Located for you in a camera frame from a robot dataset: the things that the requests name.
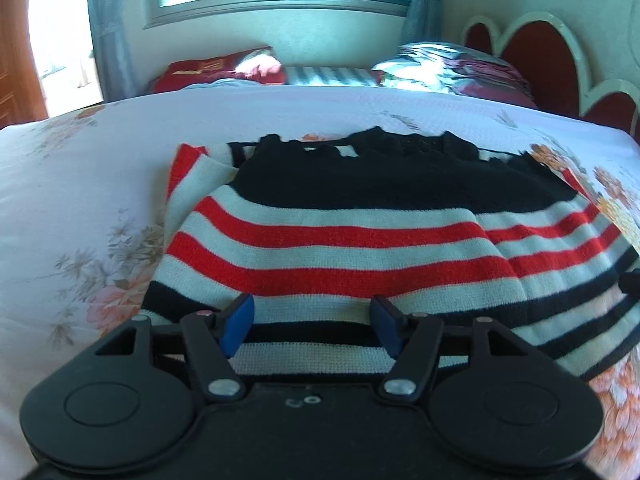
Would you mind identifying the left blue curtain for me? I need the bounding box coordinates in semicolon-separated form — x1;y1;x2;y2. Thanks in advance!
87;0;139;102

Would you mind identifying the striped knit children's sweater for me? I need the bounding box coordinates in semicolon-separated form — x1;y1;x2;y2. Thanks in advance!
142;128;639;379

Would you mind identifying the right blue curtain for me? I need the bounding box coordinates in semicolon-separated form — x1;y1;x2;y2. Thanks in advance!
400;0;442;44

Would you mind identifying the red heart-shaped headboard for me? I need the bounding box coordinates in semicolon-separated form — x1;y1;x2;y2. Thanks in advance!
461;11;639;141

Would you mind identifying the red embroidered pillow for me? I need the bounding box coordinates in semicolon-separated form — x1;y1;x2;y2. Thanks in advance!
150;47;286;93

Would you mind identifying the folded maroon quilt stack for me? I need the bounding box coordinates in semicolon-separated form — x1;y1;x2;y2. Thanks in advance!
372;41;536;108

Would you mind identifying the floral white bed sheet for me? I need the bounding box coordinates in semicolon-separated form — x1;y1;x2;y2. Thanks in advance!
1;87;639;479

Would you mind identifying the blue curtain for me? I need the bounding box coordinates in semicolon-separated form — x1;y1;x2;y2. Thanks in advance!
87;0;139;102
400;0;442;44

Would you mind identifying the striped grey white mattress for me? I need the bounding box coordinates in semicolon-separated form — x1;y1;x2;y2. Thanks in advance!
284;65;378;87

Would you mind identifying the brown wooden door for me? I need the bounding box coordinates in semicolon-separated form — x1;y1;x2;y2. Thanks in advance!
1;0;48;128

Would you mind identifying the light blue cloth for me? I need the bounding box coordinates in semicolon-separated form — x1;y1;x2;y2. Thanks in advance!
184;78;260;90

